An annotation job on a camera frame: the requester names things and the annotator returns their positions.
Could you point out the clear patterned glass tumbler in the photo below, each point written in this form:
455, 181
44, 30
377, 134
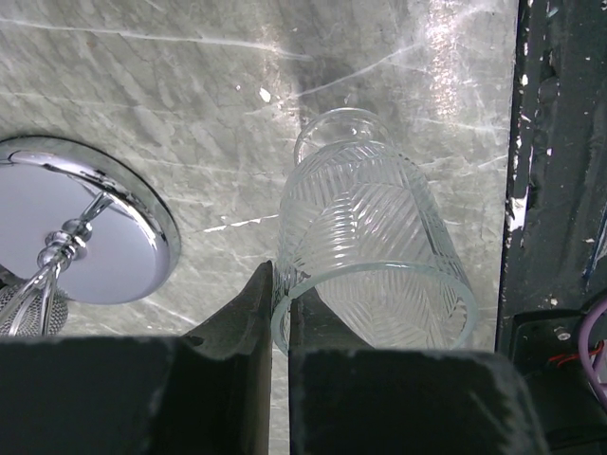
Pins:
360, 229

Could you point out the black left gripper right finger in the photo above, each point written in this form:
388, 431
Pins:
346, 397

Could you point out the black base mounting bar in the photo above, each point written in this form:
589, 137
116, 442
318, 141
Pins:
551, 317

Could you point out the chrome wine glass rack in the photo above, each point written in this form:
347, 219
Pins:
75, 219

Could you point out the purple glitter microphone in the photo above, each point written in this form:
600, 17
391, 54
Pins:
26, 323

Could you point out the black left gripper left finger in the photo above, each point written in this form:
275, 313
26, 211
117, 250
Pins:
206, 392

